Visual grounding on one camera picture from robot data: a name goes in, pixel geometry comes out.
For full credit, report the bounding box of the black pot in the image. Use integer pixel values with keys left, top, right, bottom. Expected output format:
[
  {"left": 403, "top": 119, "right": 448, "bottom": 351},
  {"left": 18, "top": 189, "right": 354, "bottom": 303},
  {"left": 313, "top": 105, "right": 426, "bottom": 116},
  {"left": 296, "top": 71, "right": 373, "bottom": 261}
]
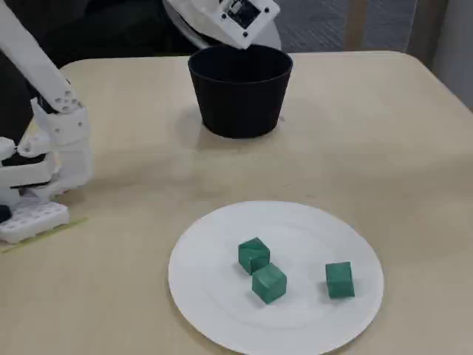
[{"left": 187, "top": 44, "right": 294, "bottom": 139}]

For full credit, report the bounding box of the yellow-green tape strip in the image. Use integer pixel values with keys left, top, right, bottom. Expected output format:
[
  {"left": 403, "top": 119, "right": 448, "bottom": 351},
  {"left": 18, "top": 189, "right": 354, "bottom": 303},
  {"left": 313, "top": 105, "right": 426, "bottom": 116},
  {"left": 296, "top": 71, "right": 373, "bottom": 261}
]
[{"left": 0, "top": 217, "right": 89, "bottom": 254}]

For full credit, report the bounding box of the green block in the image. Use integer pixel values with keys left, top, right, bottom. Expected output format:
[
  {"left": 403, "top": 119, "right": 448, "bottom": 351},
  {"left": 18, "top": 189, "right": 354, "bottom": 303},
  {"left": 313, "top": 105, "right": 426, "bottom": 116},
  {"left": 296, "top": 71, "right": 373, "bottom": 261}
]
[
  {"left": 324, "top": 261, "right": 355, "bottom": 300},
  {"left": 237, "top": 237, "right": 271, "bottom": 276},
  {"left": 251, "top": 263, "right": 288, "bottom": 305}
]

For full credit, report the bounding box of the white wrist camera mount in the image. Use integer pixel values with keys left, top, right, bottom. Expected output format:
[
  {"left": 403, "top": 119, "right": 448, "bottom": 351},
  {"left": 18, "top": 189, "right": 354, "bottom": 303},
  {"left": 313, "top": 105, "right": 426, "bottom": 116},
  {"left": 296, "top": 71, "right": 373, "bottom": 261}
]
[{"left": 164, "top": 0, "right": 281, "bottom": 50}]

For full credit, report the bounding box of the white perforated base plate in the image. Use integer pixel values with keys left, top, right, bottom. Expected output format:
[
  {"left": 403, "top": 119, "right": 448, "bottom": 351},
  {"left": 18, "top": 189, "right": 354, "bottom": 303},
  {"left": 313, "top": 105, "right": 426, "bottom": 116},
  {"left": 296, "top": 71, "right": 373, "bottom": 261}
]
[{"left": 0, "top": 201, "right": 70, "bottom": 244}]

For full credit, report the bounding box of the black upholstered chair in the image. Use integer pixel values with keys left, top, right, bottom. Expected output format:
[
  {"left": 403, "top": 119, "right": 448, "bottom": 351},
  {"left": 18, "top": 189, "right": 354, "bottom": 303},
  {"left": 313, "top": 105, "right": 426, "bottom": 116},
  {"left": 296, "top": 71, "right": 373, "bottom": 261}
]
[{"left": 0, "top": 0, "right": 193, "bottom": 70}]

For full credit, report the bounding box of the wooden post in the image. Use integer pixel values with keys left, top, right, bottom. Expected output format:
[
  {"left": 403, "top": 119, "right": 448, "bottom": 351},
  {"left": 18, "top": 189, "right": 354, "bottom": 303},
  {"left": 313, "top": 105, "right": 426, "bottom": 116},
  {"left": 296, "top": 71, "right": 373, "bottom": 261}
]
[{"left": 349, "top": 0, "right": 370, "bottom": 52}]

